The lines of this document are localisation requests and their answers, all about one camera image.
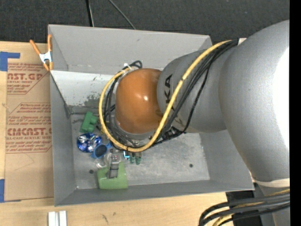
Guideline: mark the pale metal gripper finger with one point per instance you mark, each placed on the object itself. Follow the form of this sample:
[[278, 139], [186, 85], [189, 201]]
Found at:
[[110, 172], [115, 168]]

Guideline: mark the light green sponge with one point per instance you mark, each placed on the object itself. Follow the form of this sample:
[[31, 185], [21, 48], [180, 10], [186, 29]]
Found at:
[[120, 180]]

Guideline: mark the clear glass thing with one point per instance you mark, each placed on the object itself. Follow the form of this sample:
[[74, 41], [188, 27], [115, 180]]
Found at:
[[101, 162]]

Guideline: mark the blue sunglasses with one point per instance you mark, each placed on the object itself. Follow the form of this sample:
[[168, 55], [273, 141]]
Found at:
[[100, 150]]

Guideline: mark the shiny blue foil packet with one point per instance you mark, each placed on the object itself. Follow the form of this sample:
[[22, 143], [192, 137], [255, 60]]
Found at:
[[86, 143]]

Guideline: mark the dark green toy block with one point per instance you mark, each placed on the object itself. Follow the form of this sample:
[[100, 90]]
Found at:
[[87, 123]]

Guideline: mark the grey metal bin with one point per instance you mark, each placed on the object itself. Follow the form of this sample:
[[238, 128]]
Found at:
[[164, 163]]

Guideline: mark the brown cardboard board, red print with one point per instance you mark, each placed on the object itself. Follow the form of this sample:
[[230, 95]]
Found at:
[[26, 168]]

